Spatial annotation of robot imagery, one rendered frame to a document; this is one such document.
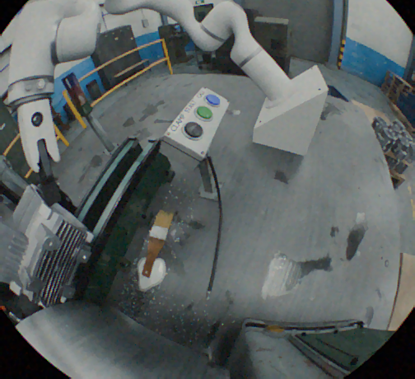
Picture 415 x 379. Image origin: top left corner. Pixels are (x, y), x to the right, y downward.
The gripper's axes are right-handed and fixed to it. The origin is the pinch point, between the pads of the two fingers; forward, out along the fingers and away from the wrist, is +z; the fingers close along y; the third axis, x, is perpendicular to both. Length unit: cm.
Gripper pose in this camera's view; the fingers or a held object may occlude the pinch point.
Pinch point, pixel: (50, 192)
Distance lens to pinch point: 33.0
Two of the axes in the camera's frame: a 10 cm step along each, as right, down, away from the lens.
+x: -3.4, 3.7, -8.6
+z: -0.5, 9.1, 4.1
